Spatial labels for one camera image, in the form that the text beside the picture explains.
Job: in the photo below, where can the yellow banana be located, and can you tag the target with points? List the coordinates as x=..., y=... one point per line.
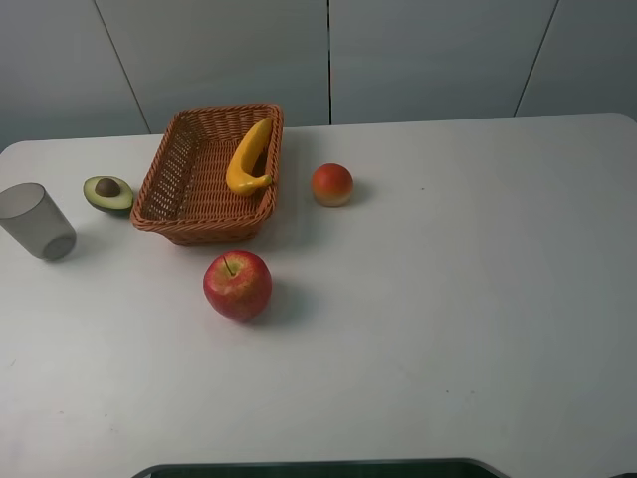
x=239, y=174

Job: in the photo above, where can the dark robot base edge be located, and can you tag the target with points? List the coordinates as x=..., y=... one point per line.
x=458, y=467

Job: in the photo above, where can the brown wicker basket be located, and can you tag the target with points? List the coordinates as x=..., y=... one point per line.
x=185, y=197

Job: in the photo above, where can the round orange bread bun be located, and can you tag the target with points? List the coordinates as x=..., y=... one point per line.
x=332, y=185

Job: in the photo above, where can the red apple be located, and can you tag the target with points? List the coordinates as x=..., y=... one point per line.
x=238, y=285

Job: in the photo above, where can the halved avocado with pit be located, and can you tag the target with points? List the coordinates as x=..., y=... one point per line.
x=109, y=194

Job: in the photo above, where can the grey translucent plastic cup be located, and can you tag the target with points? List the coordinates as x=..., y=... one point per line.
x=33, y=219

